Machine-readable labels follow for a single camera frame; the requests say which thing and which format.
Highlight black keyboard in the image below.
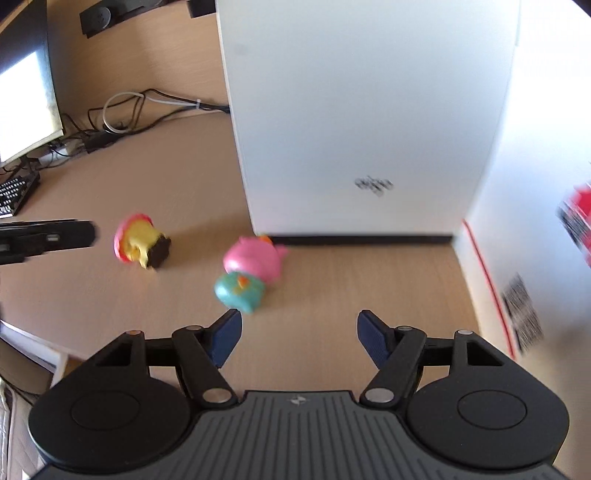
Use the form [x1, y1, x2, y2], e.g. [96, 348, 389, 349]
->
[0, 172, 40, 218]

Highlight pink yellow cupcake toy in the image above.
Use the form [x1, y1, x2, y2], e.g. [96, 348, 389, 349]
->
[113, 213, 171, 269]

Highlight computer monitor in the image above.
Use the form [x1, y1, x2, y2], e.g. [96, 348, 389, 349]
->
[0, 1, 64, 166]

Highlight pink teal bird toy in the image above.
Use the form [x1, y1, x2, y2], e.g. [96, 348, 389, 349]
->
[214, 236, 287, 313]

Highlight white computer tower case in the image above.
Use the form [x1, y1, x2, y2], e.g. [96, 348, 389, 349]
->
[216, 1, 520, 243]

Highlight black power strip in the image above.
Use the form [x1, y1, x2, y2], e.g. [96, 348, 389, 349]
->
[79, 0, 216, 38]

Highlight white printed cardboard box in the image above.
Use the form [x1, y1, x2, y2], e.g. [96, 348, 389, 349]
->
[454, 0, 591, 363]

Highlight black cable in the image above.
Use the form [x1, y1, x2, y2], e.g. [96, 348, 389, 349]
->
[27, 87, 232, 167]

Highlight grey looped cable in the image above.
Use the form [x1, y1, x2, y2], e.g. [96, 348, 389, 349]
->
[101, 91, 202, 136]

